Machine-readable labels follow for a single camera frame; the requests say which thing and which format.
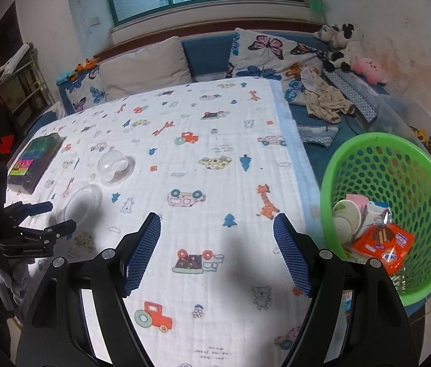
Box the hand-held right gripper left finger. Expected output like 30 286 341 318
17 212 162 367

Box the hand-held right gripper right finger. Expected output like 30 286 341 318
273 213 420 367

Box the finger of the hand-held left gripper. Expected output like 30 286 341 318
14 219 77 239
3 200 54 221

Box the clear plastic container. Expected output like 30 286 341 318
55 183 103 230

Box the white paper cup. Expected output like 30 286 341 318
332 199 365 243

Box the pink packet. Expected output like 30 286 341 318
345 194 369 212

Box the red snack bag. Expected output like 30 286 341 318
353 225 416 276

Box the green plastic basket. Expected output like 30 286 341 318
320 132 431 308

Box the person's left hand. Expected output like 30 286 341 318
0 254 34 306

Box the black box with colourful print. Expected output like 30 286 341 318
7 133 65 193

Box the clear plastic dome lid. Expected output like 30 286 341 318
97 150 136 186

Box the printed blanket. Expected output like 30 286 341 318
0 77 329 367

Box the small grey patterned cloth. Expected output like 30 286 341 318
297 124 340 148

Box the storage shelf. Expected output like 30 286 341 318
0 44 53 123

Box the small butterfly print pillow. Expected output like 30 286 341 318
60 65 109 113

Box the orange toy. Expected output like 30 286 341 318
72 57 100 73

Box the beige patterned garment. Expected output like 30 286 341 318
300 67 357 124

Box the grey patterned folded cloth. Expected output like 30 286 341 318
326 71 381 125

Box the beige cushion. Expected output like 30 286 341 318
98 36 193 98

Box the large butterfly print pillow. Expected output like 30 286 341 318
228 28 329 104

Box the pink plush toy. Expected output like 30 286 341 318
353 57 389 85

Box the blue sofa back cushion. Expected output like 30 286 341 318
182 32 235 81

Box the black white plush toy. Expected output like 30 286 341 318
314 23 365 73

